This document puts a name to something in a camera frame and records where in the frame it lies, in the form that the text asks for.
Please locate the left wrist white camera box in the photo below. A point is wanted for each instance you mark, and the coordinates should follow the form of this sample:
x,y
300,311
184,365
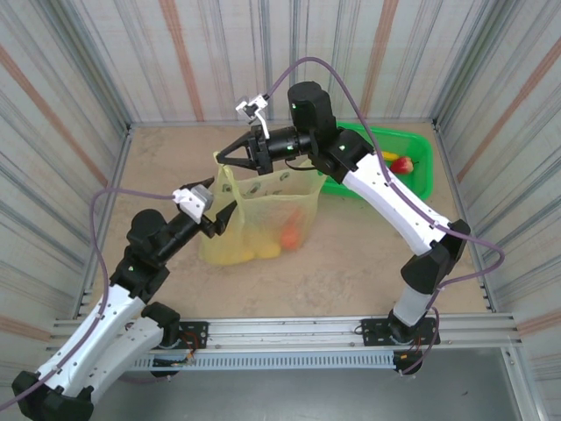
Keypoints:
x,y
193,202

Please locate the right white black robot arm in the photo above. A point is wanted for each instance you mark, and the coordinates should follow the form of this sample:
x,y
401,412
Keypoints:
x,y
394,206

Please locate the small controller circuit board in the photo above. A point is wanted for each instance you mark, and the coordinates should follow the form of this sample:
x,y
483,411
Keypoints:
x,y
405,357
175,362

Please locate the curved yellow fake banana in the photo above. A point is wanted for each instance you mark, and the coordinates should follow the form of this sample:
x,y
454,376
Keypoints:
x,y
389,155

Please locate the yellow fake lemon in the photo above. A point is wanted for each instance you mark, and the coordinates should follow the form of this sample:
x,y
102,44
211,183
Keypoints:
x,y
269,251

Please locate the yellow avocado print plastic bag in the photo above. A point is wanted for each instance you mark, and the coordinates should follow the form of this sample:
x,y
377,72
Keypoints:
x,y
263,210

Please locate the green plastic mesh basket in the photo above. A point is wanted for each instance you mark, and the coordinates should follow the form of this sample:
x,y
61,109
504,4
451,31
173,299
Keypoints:
x,y
418,175

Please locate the aluminium frame rail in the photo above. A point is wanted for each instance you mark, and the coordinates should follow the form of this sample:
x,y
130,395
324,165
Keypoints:
x,y
285,333

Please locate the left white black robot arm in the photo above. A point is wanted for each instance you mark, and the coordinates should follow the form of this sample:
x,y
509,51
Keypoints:
x,y
87,333

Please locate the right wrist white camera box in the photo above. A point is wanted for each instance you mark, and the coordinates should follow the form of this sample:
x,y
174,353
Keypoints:
x,y
252,105

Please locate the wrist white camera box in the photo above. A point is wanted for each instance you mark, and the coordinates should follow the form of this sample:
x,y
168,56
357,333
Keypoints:
x,y
193,202
252,105

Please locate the orange fake fruit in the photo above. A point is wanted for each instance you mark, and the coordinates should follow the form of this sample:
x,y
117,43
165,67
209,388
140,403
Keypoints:
x,y
291,239

